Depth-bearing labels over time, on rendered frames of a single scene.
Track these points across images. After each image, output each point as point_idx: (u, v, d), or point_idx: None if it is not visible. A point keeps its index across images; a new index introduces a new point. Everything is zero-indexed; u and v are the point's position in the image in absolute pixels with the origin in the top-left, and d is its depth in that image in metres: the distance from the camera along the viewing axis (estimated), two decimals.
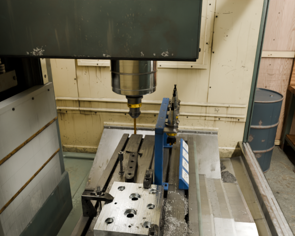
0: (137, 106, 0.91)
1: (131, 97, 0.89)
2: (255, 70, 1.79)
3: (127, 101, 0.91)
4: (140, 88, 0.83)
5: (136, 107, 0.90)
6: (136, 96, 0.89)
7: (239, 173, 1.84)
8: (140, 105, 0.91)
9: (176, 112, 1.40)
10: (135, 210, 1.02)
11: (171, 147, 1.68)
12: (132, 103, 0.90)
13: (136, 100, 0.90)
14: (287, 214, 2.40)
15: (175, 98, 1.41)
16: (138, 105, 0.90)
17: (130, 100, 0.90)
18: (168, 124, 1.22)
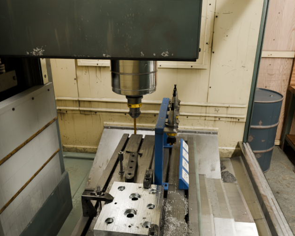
0: (137, 106, 0.91)
1: (131, 97, 0.89)
2: (255, 70, 1.79)
3: (127, 101, 0.91)
4: (140, 88, 0.83)
5: (136, 107, 0.90)
6: (136, 96, 0.89)
7: (239, 173, 1.84)
8: (140, 105, 0.91)
9: (176, 112, 1.40)
10: (135, 210, 1.02)
11: (171, 147, 1.68)
12: (132, 103, 0.90)
13: (136, 100, 0.90)
14: (287, 214, 2.40)
15: (175, 98, 1.41)
16: (138, 105, 0.90)
17: (130, 100, 0.90)
18: (168, 124, 1.22)
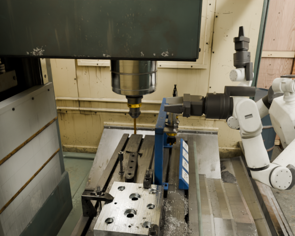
0: (137, 106, 0.91)
1: (131, 97, 0.89)
2: (255, 70, 1.79)
3: (127, 101, 0.91)
4: (140, 88, 0.83)
5: (136, 107, 0.90)
6: (136, 96, 0.89)
7: (239, 173, 1.84)
8: (140, 105, 0.91)
9: None
10: (135, 210, 1.02)
11: (171, 147, 1.68)
12: (132, 103, 0.90)
13: (136, 100, 0.90)
14: (287, 214, 2.40)
15: None
16: (138, 105, 0.90)
17: (130, 100, 0.90)
18: (168, 124, 1.22)
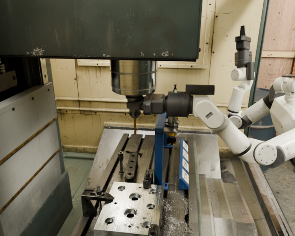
0: None
1: (131, 97, 0.89)
2: (255, 70, 1.79)
3: (127, 101, 0.91)
4: (140, 88, 0.83)
5: None
6: (136, 96, 0.89)
7: (239, 173, 1.84)
8: None
9: None
10: (135, 210, 1.02)
11: (171, 147, 1.68)
12: None
13: (136, 100, 0.90)
14: (287, 214, 2.40)
15: None
16: None
17: (130, 100, 0.90)
18: (168, 124, 1.22)
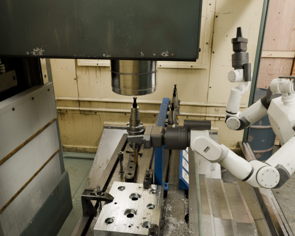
0: None
1: (132, 131, 0.93)
2: (255, 70, 1.79)
3: (128, 134, 0.96)
4: (140, 88, 0.83)
5: None
6: (137, 130, 0.94)
7: None
8: None
9: (176, 112, 1.40)
10: (135, 210, 1.02)
11: None
12: None
13: (137, 134, 0.94)
14: (287, 214, 2.40)
15: (175, 98, 1.41)
16: None
17: (131, 134, 0.94)
18: (168, 124, 1.22)
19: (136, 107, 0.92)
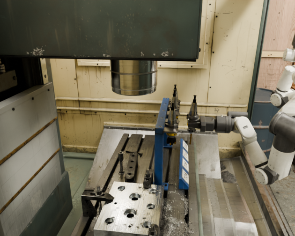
0: None
1: (191, 120, 1.31)
2: (255, 70, 1.79)
3: (188, 121, 1.33)
4: (140, 88, 0.83)
5: None
6: (195, 119, 1.31)
7: (239, 173, 1.84)
8: None
9: (176, 112, 1.40)
10: (135, 210, 1.02)
11: (171, 147, 1.68)
12: None
13: (195, 122, 1.32)
14: (287, 214, 2.40)
15: (175, 98, 1.41)
16: None
17: (190, 121, 1.32)
18: (168, 124, 1.22)
19: (195, 102, 1.29)
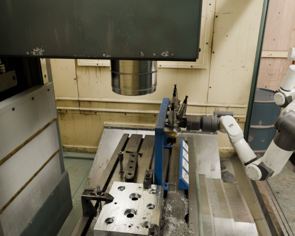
0: None
1: (179, 119, 1.31)
2: (255, 70, 1.79)
3: None
4: (140, 88, 0.83)
5: None
6: (182, 119, 1.31)
7: (239, 173, 1.84)
8: None
9: (176, 112, 1.40)
10: (135, 210, 1.02)
11: (171, 147, 1.68)
12: None
13: None
14: (287, 214, 2.40)
15: (175, 98, 1.41)
16: None
17: None
18: (168, 124, 1.22)
19: (186, 103, 1.30)
